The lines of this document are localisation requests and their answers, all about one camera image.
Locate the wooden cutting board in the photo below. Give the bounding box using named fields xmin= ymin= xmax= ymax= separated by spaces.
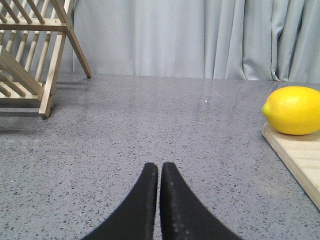
xmin=262 ymin=123 xmax=320 ymax=208

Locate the wooden dish rack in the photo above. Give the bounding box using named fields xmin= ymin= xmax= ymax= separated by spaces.
xmin=0 ymin=0 xmax=92 ymax=119

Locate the grey curtain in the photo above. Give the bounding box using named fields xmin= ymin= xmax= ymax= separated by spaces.
xmin=72 ymin=0 xmax=320 ymax=83

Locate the yellow lemon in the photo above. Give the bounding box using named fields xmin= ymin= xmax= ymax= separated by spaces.
xmin=261 ymin=86 xmax=320 ymax=136

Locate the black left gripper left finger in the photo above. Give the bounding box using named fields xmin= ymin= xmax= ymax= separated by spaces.
xmin=84 ymin=162 xmax=158 ymax=240

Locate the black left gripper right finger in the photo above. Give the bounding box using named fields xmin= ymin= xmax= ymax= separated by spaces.
xmin=160 ymin=162 xmax=240 ymax=240

